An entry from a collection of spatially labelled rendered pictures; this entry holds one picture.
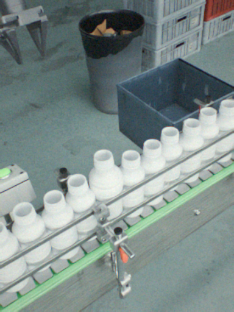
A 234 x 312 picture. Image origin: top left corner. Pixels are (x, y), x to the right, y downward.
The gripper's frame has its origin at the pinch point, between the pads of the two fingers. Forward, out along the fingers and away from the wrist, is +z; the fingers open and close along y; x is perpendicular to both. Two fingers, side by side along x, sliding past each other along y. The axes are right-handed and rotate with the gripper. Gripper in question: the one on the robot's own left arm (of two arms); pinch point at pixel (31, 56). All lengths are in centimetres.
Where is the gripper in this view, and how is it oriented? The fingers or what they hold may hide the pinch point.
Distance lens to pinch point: 89.2
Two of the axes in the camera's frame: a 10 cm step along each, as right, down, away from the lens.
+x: -6.6, -1.0, 7.4
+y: 7.0, -4.5, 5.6
